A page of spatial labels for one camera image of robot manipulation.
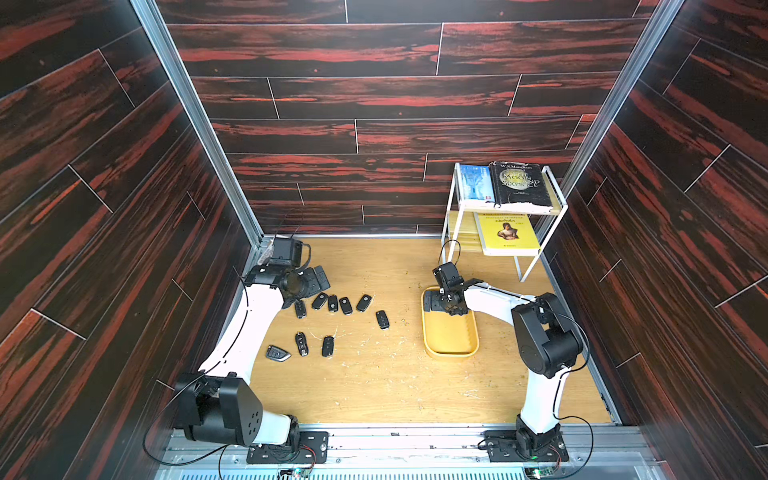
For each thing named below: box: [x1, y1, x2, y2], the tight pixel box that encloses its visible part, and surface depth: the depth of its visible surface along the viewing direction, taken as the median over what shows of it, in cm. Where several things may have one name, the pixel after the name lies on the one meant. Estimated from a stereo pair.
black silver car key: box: [266, 344, 292, 362], surface depth 90 cm
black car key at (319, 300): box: [311, 292, 328, 310], surface depth 103 cm
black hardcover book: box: [489, 161, 552, 207], surface depth 88 cm
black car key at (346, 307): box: [339, 296, 353, 315], surface depth 101 cm
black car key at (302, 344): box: [295, 331, 309, 357], surface depth 93 cm
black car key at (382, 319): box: [375, 310, 390, 329], surface depth 98 cm
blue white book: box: [459, 164, 495, 201], surface depth 90 cm
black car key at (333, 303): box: [328, 294, 338, 313], surface depth 101 cm
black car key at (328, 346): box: [322, 336, 335, 357], surface depth 92 cm
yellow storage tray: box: [421, 286, 480, 358], surface depth 93 cm
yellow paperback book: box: [480, 213, 541, 256], surface depth 96 cm
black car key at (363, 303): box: [356, 294, 372, 313], surface depth 103 cm
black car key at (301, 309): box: [294, 300, 307, 319], surface depth 100 cm
